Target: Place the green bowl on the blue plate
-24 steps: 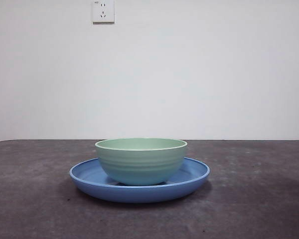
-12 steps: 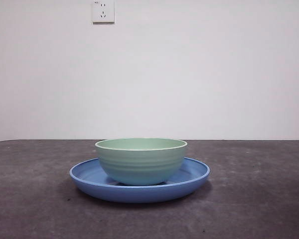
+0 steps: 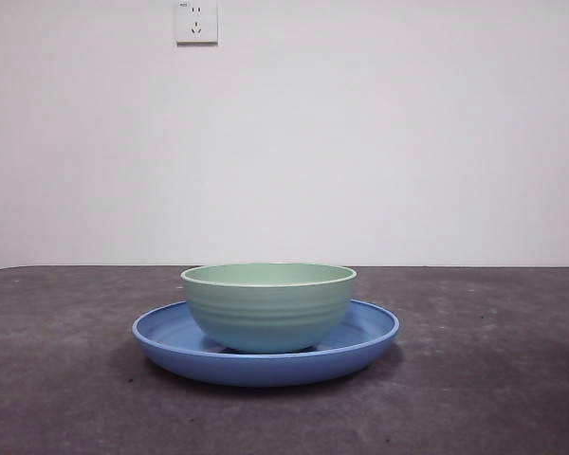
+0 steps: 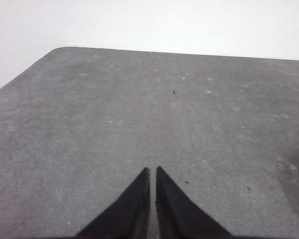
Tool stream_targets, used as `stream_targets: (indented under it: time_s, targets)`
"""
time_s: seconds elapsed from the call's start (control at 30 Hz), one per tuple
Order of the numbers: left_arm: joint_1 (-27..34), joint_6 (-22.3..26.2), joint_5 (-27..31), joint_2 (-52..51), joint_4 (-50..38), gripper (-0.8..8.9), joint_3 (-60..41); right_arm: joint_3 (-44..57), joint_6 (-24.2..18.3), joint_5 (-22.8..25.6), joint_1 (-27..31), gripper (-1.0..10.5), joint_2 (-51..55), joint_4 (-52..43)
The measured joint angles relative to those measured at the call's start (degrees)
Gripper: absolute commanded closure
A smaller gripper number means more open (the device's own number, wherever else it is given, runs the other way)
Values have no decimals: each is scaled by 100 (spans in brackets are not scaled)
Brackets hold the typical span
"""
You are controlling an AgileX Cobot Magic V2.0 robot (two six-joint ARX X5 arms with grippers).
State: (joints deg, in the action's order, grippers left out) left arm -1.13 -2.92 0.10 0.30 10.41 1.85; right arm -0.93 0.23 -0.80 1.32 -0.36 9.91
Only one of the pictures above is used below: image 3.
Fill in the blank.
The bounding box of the blue plate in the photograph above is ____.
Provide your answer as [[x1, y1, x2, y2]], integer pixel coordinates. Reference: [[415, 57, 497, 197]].
[[131, 298, 401, 389]]

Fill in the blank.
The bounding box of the green bowl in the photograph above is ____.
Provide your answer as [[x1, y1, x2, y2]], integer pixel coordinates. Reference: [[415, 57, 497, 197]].
[[179, 263, 358, 354]]

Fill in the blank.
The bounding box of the white wall socket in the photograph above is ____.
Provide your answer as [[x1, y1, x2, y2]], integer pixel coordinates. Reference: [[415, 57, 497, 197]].
[[174, 0, 220, 47]]

